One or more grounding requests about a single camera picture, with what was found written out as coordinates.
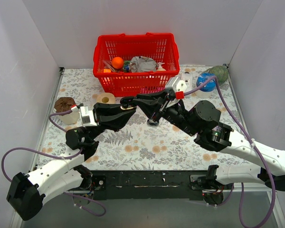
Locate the black oval charging case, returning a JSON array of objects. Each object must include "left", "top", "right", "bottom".
[{"left": 147, "top": 119, "right": 159, "bottom": 126}]

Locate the black gold-trimmed charging case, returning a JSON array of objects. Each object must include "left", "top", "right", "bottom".
[{"left": 120, "top": 96, "right": 137, "bottom": 110}]

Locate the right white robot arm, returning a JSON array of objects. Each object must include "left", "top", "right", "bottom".
[{"left": 133, "top": 94, "right": 285, "bottom": 191}]

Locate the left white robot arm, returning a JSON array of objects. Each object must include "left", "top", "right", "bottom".
[{"left": 7, "top": 103, "right": 136, "bottom": 221}]

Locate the beige paper roll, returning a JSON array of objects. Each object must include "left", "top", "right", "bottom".
[{"left": 96, "top": 93, "right": 116, "bottom": 104}]

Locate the blue-lidded white jar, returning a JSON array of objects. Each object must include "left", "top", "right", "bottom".
[{"left": 195, "top": 72, "right": 216, "bottom": 98}]

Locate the floral patterned table mat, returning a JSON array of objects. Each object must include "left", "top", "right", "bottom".
[{"left": 39, "top": 69, "right": 250, "bottom": 170}]

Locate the crumpled silver foil bag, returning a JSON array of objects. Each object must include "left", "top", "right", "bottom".
[{"left": 129, "top": 56, "right": 158, "bottom": 73}]

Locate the white rectangular bottle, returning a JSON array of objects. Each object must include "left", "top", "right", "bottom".
[{"left": 180, "top": 71, "right": 193, "bottom": 88}]

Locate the red plastic shopping basket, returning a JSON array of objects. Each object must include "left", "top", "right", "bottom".
[{"left": 93, "top": 33, "right": 180, "bottom": 97}]

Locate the brown-topped paper cup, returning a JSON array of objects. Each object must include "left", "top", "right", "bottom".
[{"left": 54, "top": 97, "right": 81, "bottom": 125}]

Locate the orange fruit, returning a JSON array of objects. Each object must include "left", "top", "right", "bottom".
[{"left": 111, "top": 57, "right": 124, "bottom": 69}]

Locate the green textured ball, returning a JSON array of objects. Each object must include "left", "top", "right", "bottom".
[{"left": 207, "top": 66, "right": 229, "bottom": 85}]

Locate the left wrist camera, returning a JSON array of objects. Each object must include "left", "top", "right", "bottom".
[{"left": 71, "top": 104, "right": 97, "bottom": 127}]

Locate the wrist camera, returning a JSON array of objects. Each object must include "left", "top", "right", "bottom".
[
  {"left": 71, "top": 104, "right": 97, "bottom": 127},
  {"left": 165, "top": 76, "right": 187, "bottom": 107}
]

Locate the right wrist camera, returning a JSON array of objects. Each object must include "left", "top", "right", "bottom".
[{"left": 165, "top": 76, "right": 187, "bottom": 107}]

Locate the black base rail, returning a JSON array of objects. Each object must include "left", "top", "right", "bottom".
[{"left": 64, "top": 170, "right": 226, "bottom": 201}]

